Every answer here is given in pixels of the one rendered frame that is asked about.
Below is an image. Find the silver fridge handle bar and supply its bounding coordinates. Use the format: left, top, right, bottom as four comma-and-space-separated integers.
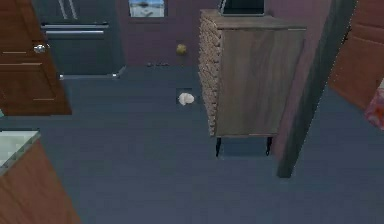
45, 29, 105, 36

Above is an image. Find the brown counter with pale top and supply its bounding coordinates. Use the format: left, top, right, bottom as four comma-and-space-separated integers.
0, 129, 82, 224

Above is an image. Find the white crumpled lump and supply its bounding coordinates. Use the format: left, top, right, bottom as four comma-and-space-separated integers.
178, 92, 196, 107

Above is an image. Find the brown panelled room door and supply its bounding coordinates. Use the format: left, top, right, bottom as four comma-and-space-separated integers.
327, 0, 384, 111

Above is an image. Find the framed blue wall picture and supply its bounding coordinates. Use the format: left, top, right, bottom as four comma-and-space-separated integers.
128, 0, 166, 18

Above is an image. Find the grey-brown wooden cabinet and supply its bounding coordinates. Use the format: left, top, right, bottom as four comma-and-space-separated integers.
197, 8, 307, 158

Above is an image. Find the brown wooden room door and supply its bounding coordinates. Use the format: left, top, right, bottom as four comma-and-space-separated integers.
0, 0, 73, 117

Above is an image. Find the red and pink cloth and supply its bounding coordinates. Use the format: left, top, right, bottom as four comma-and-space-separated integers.
364, 78, 384, 131

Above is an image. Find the dark grey fridge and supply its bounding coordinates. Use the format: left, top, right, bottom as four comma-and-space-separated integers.
31, 0, 127, 80

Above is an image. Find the silver round door knob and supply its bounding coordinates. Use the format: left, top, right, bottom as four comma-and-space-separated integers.
33, 43, 48, 55

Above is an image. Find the black television set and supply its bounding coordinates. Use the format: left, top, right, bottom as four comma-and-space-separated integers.
218, 0, 266, 17

